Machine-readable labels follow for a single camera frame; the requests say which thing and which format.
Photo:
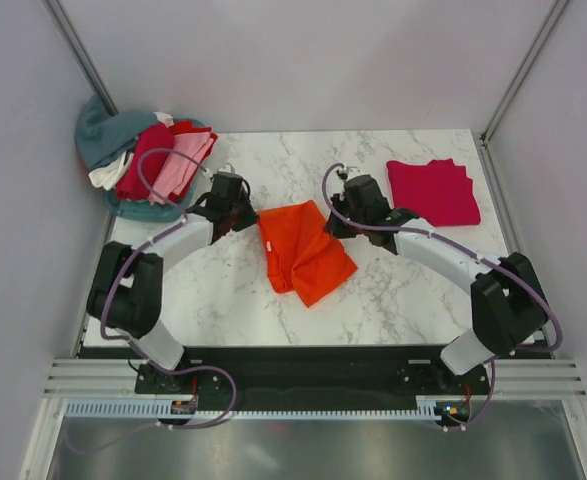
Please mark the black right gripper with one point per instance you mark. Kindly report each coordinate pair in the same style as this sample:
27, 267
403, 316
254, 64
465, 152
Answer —
335, 228

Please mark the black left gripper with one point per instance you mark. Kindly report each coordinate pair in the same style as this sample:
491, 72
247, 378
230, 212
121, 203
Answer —
250, 219

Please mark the orange t shirt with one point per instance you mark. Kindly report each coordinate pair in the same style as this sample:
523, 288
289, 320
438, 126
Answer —
301, 257

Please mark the magenta t shirt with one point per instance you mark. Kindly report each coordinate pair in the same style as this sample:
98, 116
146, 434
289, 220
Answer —
440, 192

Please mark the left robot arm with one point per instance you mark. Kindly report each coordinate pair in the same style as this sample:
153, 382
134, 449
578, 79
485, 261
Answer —
127, 288

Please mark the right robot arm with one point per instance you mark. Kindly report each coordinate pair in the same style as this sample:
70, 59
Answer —
507, 302

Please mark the pink t shirt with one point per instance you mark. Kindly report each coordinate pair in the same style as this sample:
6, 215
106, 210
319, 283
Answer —
177, 173

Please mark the teal laundry basket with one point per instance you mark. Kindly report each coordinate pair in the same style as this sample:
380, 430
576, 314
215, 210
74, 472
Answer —
144, 211

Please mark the crimson t shirt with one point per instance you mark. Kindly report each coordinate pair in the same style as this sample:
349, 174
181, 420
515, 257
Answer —
148, 160

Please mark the grey-teal t shirt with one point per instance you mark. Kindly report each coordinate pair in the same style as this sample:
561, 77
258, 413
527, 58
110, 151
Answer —
100, 137

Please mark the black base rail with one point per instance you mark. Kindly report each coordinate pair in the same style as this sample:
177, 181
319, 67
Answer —
315, 377

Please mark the white slotted cable duct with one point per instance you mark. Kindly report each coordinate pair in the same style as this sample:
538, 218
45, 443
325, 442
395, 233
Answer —
170, 409

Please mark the right aluminium frame post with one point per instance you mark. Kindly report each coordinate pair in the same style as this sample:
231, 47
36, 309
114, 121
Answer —
543, 36

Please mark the aluminium frame post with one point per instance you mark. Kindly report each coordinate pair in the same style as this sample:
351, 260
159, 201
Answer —
543, 36
73, 40

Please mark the left aluminium frame post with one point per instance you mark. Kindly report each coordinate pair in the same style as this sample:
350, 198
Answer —
73, 40

